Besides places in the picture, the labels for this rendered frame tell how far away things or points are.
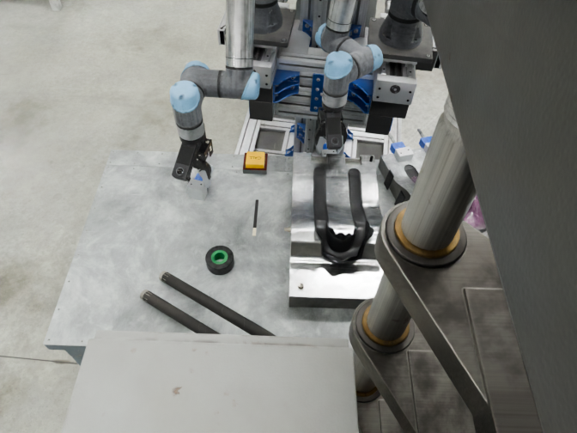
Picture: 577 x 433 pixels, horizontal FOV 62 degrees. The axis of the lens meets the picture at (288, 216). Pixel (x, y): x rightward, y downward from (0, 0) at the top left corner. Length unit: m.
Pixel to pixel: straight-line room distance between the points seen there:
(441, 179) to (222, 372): 0.30
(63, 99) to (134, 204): 1.90
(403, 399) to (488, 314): 0.26
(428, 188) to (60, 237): 2.30
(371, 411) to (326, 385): 0.46
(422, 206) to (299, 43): 1.47
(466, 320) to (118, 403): 0.37
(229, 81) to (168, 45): 2.36
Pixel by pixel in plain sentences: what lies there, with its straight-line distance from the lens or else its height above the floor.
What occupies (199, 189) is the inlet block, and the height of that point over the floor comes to 0.85.
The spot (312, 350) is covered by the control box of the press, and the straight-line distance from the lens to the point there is 0.56.
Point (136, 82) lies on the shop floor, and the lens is 3.39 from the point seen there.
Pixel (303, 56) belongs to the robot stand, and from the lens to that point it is 1.85.
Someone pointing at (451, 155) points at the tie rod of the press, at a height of 1.69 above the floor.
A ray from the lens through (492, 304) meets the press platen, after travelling 0.55.
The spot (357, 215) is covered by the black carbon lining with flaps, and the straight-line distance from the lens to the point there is 1.39.
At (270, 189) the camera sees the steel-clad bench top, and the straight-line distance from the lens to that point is 1.56.
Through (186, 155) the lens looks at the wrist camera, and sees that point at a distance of 1.39.
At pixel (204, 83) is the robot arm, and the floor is 1.16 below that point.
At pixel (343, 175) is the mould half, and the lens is 1.50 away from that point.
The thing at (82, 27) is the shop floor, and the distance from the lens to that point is 4.04.
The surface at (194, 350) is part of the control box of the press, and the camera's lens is 0.56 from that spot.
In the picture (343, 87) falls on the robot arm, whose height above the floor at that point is 1.12.
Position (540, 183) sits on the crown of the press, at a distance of 0.20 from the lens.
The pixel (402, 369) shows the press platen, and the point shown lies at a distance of 0.77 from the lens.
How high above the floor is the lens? 1.99
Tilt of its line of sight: 53 degrees down
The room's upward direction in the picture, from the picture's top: 3 degrees clockwise
